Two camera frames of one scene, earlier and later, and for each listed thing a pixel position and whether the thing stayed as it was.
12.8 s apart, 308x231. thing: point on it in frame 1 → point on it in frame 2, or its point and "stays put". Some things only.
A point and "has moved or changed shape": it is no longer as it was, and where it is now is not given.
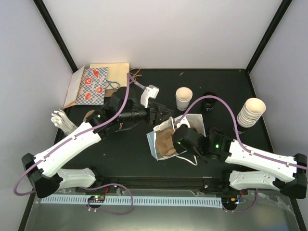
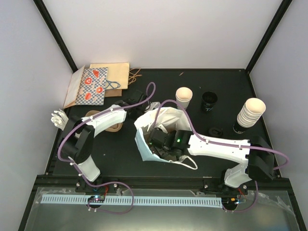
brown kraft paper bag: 109,92 stays put
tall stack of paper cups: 250,112 stays put
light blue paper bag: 160,138 has moved or changed shape
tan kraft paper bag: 117,73 stays put
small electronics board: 96,198 stays put
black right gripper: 179,148 → 160,152
